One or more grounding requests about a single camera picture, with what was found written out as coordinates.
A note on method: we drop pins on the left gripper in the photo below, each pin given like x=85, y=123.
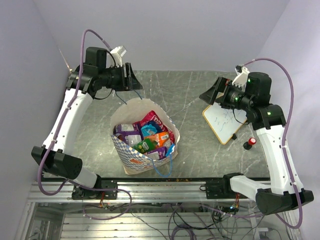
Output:
x=131, y=82

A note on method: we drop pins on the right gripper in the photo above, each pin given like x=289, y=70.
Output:
x=221, y=85

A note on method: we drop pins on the checkered paper bag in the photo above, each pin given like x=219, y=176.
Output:
x=132, y=111

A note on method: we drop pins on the pink crisps bag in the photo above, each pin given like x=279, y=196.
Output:
x=151, y=118

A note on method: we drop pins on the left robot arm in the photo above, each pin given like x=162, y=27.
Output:
x=101, y=69

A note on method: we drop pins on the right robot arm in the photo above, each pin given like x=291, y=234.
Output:
x=285, y=192

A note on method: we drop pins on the blue snack packet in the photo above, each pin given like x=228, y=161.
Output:
x=148, y=130

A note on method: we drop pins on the purple snack pack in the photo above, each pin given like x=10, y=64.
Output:
x=128, y=133

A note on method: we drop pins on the red emergency stop button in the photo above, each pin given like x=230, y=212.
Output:
x=250, y=143

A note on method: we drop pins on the orange snack packet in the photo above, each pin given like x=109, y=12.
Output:
x=162, y=139

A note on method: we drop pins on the green snack packet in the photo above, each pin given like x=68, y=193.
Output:
x=145, y=146

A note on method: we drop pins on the purple chocolate pack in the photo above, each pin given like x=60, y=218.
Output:
x=157, y=154

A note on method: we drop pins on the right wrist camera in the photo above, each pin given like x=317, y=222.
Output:
x=242, y=75

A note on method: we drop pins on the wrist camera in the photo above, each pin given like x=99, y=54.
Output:
x=242, y=75
x=118, y=53

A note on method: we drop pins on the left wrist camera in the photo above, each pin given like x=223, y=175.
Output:
x=118, y=53

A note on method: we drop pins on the small whiteboard yellow frame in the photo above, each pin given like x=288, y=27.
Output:
x=224, y=122

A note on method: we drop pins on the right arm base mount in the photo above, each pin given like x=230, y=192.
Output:
x=219, y=188

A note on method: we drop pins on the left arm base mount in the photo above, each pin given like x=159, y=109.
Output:
x=105, y=189

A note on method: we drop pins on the aluminium rail frame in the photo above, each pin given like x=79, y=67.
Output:
x=174, y=209

